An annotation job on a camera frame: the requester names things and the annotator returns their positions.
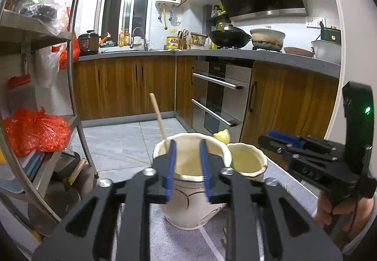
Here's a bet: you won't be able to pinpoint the white cooking pot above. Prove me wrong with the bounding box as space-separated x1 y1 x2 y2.
250 28 286 51

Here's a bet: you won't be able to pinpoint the black wok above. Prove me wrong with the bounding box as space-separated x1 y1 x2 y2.
209 23 251 49

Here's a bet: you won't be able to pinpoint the white ceramic utensil holder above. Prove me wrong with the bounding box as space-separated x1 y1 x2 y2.
152 132 269 230

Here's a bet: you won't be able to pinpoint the yellow silicone spatula in holder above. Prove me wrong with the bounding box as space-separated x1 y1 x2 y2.
213 129 231 145

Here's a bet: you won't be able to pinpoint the stainless steel oven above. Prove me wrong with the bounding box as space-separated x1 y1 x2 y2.
191 57 253 143

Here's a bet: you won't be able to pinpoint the person's right hand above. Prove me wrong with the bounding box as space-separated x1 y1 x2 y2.
314 192 374 242

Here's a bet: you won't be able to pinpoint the wooden kitchen cabinets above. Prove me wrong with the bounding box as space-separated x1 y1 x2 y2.
74 52 339 145

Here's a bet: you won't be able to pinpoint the white bowl on counter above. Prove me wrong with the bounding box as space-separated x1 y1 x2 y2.
311 40 342 65

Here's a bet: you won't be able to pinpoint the clear plastic bag on shelf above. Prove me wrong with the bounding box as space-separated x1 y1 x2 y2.
15 0 70 35

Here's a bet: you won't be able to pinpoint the wooden chopstick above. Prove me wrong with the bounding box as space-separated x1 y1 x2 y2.
149 93 169 152

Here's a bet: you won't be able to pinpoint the grey patterned table mat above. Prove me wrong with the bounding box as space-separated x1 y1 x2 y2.
114 157 320 261

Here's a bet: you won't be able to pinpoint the red plastic bag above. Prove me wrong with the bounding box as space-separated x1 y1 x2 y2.
3 107 71 157

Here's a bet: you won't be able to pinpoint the yellow oil bottle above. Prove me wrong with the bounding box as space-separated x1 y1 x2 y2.
166 31 179 49

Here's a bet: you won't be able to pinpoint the metal storage shelf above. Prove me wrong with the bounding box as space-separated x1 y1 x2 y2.
1 0 98 254

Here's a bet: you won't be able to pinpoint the kitchen faucet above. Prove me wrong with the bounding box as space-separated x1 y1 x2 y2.
130 26 148 51

